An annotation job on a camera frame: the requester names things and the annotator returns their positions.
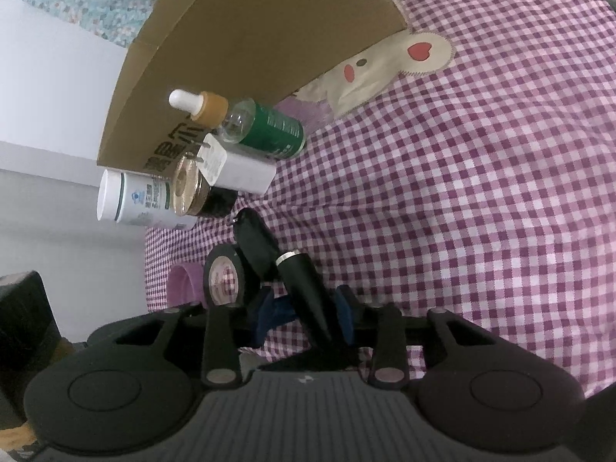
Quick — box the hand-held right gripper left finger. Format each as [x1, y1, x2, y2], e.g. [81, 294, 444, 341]
[89, 295, 300, 390]

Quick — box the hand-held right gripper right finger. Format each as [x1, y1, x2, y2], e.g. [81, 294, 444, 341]
[334, 285, 504, 392]

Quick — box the black lipstick tube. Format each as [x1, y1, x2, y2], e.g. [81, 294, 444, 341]
[276, 249, 338, 347]

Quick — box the black tape roll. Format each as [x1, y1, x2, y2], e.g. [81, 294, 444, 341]
[203, 244, 263, 309]

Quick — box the purple plastic bowl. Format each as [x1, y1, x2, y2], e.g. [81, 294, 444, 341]
[167, 264, 208, 309]

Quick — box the white charger plug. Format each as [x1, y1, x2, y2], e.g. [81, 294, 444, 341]
[195, 136, 277, 196]

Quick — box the green glass dropper bottle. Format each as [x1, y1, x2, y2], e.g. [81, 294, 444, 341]
[168, 89, 306, 159]

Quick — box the brown cardboard box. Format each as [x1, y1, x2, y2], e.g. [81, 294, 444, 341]
[96, 0, 410, 179]

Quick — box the purple checkered bedsheet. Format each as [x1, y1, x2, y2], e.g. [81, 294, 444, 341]
[144, 0, 616, 400]

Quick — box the white plastic bottle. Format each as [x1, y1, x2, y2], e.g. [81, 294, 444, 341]
[97, 171, 198, 231]

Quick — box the dark bulky object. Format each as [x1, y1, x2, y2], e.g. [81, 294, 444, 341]
[0, 271, 61, 424]

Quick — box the blue floral cloth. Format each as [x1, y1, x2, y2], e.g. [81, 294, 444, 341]
[5, 0, 184, 46]

